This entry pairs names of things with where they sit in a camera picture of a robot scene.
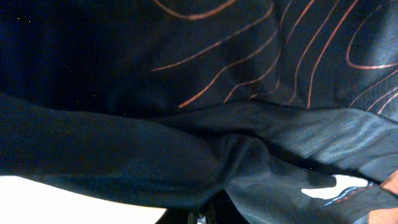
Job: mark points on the black jersey with orange lines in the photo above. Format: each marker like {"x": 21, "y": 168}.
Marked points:
{"x": 249, "y": 111}

